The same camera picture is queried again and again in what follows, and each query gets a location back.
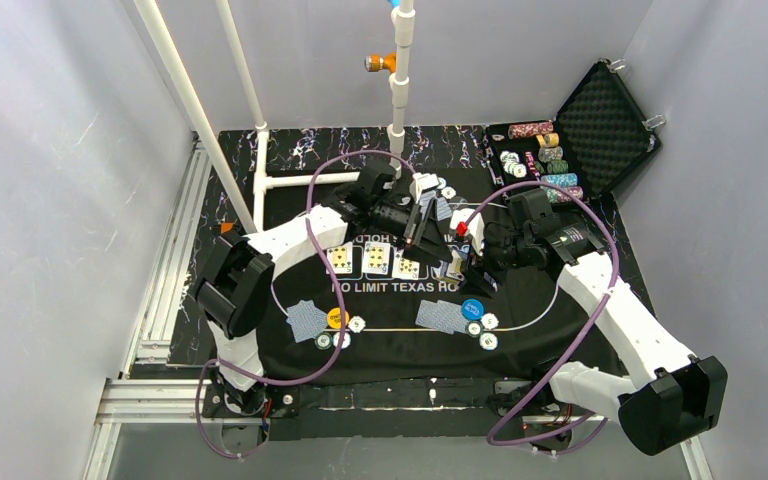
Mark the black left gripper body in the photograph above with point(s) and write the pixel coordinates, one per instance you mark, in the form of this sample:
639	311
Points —
412	220

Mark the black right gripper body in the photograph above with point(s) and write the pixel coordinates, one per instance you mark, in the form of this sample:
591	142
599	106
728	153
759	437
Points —
485	252

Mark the blue small blind button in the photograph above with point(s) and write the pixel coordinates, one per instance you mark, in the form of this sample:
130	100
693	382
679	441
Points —
473	309

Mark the blue playing card deck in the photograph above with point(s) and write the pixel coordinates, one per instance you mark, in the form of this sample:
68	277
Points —
453	270

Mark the blue-backed playing card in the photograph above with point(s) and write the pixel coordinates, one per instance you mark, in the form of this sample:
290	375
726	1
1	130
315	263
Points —
433	316
442	211
452	319
311	323
299	316
426	198

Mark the white blue poker chip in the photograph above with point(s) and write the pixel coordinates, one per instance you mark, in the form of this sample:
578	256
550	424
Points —
489	321
448	193
356	324

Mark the green poker chip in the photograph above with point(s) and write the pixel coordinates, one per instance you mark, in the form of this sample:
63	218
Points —
323	341
474	329

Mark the white light-blue ten chip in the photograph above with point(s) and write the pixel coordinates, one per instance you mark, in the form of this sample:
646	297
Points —
488	341

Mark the yellow big blind button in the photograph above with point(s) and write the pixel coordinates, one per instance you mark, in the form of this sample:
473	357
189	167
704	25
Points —
337	318

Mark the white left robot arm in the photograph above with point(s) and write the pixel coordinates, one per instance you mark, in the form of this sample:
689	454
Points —
234	286

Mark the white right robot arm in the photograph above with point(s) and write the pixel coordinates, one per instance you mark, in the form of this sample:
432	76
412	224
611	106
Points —
623	365

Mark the black poker felt mat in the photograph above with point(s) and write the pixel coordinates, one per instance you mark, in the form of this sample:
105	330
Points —
392	346

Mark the green and pink chip row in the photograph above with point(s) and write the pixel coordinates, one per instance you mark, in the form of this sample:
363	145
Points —
565	195

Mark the blue chip row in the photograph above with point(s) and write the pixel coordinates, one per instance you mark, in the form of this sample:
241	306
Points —
565	180

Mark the white chips in case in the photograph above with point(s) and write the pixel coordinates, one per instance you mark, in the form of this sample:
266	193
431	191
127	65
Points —
512	164

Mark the dark green chip row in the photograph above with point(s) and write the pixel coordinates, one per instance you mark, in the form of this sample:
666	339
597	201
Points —
551	161

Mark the yellow chip row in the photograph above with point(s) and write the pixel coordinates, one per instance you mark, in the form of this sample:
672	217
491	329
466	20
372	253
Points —
548	140

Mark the red white chip row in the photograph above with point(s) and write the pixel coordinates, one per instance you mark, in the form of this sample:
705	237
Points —
529	129

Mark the black poker chip case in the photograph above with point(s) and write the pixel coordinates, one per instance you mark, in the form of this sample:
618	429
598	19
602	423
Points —
603	132

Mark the orange clamp knob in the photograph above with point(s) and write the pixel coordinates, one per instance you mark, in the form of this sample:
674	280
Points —
377	63

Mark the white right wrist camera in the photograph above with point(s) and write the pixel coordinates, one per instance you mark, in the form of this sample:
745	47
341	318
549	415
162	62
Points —
467	225

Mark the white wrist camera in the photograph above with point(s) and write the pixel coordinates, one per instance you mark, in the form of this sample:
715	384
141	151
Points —
421	183
467	225

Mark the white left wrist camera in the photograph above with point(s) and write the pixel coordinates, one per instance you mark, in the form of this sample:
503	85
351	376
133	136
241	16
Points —
421	183

